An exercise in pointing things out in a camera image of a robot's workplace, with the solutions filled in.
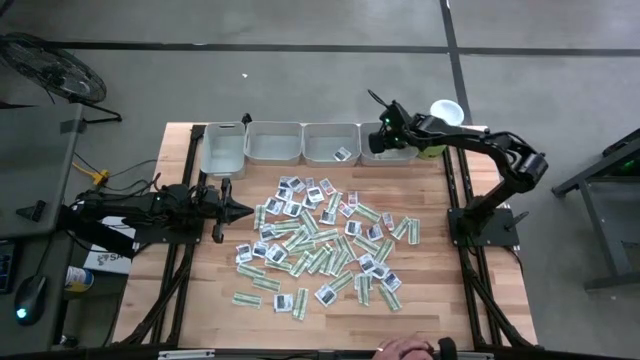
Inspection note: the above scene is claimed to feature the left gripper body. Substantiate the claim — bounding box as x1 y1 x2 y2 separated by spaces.
197 178 234 245

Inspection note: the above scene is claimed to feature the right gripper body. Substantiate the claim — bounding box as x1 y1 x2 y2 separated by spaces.
368 99 419 155

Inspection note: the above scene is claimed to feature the light grey plastic bin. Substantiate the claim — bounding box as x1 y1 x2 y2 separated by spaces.
201 121 247 181
243 120 304 167
302 122 362 168
359 122 420 168

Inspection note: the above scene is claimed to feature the green disinfectant wipes canister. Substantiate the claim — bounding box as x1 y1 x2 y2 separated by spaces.
418 98 466 161

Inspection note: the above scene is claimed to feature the white printed cardboard box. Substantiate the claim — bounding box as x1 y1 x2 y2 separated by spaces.
82 214 137 275

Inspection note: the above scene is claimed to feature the black table edge bar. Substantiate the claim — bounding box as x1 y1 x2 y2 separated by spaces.
0 344 640 360

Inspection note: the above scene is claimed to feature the black clamp lever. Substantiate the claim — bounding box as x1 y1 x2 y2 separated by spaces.
503 210 530 232

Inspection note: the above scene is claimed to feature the white yellow can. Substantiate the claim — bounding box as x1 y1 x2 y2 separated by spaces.
64 265 95 294

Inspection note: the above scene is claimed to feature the grey desk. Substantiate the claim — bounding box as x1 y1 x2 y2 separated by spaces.
0 102 85 351

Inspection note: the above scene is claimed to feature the black computer mouse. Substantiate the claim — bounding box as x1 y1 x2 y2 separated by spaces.
13 273 49 327

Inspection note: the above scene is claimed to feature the black floor fan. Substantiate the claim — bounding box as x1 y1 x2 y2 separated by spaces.
0 30 124 125

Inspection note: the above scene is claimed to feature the dark device with buttons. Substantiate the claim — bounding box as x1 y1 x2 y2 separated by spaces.
0 239 19 295

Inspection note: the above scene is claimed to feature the person's hand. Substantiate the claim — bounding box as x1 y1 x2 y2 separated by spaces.
372 335 435 360

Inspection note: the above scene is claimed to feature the black handheld device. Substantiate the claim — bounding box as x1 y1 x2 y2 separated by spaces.
437 337 459 360

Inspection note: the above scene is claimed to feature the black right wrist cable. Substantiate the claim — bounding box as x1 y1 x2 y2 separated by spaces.
367 88 396 112

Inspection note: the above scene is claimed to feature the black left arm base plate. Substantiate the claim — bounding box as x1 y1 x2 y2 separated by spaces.
133 207 206 246

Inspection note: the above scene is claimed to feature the black aluminium frame rail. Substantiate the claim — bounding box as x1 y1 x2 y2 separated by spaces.
167 243 199 347
442 147 489 349
149 124 207 347
455 147 505 349

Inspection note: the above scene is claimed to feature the yellow power cord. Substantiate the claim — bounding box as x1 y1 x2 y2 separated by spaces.
72 160 112 187

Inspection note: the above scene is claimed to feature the black cable sleeve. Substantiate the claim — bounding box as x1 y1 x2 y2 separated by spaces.
58 203 137 260

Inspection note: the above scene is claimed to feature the black aluminium frame brace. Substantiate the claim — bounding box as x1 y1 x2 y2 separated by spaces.
463 262 535 349
117 259 194 347

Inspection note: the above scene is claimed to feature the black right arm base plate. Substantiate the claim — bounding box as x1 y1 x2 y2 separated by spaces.
447 207 521 248

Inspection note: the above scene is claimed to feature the small black bracket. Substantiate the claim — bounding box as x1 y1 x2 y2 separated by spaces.
14 199 49 223

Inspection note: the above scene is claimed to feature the grey metal cart frame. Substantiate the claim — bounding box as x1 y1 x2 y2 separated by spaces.
551 127 640 292

